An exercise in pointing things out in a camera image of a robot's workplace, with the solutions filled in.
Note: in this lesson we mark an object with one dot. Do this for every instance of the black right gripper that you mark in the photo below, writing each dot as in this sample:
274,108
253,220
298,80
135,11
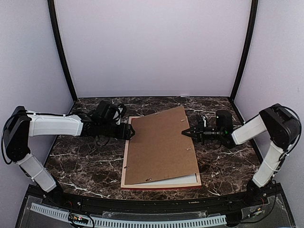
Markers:
199,135

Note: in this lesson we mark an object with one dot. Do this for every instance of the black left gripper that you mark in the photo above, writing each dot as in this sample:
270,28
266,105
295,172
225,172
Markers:
124,133

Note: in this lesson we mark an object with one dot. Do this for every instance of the brown cardboard backing board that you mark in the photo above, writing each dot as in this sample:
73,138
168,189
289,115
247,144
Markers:
158,150

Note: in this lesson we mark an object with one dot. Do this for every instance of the canyon photo print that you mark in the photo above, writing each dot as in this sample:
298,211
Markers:
178,180

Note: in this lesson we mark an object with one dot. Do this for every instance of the red wooden picture frame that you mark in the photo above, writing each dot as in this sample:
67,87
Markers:
161,187

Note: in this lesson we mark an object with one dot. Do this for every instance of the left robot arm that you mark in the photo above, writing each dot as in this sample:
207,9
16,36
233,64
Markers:
24,128

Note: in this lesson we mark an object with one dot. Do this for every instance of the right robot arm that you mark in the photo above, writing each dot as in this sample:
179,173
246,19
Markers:
281,123

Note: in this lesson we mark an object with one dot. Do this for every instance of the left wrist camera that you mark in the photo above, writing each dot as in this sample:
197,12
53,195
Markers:
107,113

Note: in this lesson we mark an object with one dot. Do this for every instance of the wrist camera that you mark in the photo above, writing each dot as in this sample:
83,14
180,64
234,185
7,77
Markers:
223,121
107,113

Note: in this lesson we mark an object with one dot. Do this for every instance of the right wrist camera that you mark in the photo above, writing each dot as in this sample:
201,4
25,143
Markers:
223,121

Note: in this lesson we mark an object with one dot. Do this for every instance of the white slotted cable duct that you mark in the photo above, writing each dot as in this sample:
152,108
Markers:
129,220

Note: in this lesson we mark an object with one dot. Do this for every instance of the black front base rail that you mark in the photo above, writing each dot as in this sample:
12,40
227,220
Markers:
222,204

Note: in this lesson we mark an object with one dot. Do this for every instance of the black right enclosure post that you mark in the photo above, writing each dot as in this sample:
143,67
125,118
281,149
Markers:
246,48

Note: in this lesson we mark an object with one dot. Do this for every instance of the black enclosure post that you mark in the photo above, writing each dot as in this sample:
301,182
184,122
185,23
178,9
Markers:
60,49
246,48

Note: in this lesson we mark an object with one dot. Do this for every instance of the black left enclosure post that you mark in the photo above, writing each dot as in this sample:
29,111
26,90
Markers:
60,49

